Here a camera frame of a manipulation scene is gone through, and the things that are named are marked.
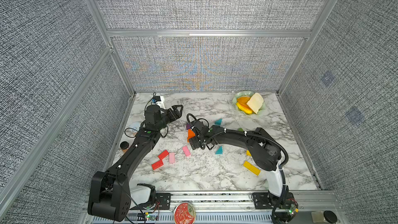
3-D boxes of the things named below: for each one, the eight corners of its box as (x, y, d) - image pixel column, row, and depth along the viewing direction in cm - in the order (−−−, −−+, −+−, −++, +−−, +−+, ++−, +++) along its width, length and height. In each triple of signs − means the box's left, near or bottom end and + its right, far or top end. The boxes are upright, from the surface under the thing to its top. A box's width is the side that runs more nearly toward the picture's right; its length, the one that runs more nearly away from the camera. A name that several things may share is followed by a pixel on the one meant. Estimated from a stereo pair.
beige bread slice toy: (244, 110, 110) (247, 100, 103) (250, 100, 116) (254, 90, 108) (256, 116, 107) (260, 106, 99) (262, 106, 113) (267, 96, 105)
